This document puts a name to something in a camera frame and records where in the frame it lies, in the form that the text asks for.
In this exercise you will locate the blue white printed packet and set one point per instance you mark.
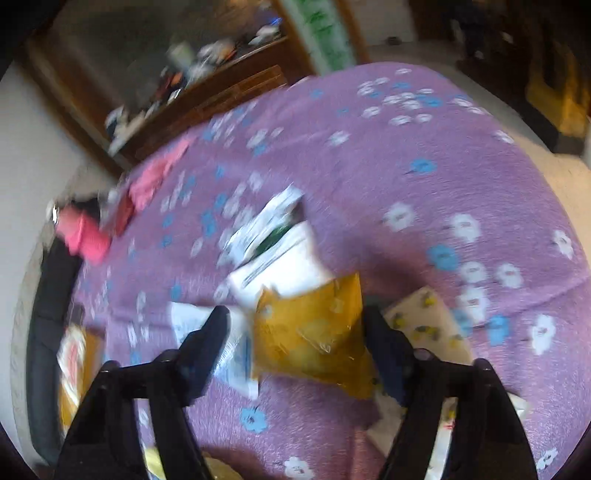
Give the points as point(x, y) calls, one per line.
point(235, 360)

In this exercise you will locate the green bamboo wall sticker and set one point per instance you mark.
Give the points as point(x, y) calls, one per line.
point(323, 32)

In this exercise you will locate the green white printed packet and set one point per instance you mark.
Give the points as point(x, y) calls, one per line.
point(258, 230)

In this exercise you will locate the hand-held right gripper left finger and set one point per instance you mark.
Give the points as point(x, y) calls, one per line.
point(203, 355)

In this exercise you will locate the yellow cloth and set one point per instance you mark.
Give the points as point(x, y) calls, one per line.
point(221, 470)

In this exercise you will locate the purple floral blanket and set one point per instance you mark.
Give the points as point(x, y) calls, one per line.
point(369, 184)

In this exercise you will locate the red pouch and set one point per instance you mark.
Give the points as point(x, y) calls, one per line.
point(123, 212)

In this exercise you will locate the dark wooden furniture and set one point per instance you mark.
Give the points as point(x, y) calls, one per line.
point(508, 55)

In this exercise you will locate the white jug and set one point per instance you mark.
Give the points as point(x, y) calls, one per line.
point(181, 54)

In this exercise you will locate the pile of assorted small clutter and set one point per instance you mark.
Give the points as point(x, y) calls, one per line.
point(207, 60)

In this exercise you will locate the yellow plastic snack bag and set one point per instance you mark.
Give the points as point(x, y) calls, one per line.
point(314, 337)

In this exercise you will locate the pink cloth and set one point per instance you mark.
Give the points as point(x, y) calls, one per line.
point(154, 177)

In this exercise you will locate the white plastic packet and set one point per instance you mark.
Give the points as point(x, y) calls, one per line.
point(286, 267)

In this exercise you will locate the wooden glass cabinet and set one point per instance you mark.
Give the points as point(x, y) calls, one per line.
point(221, 99)

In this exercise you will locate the yellow white tissue pack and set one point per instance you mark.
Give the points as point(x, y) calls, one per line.
point(76, 364)

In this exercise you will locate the bottle in pink knitted sleeve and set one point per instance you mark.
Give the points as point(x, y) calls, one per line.
point(85, 235)

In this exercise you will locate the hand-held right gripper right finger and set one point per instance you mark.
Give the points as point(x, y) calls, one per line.
point(392, 364)

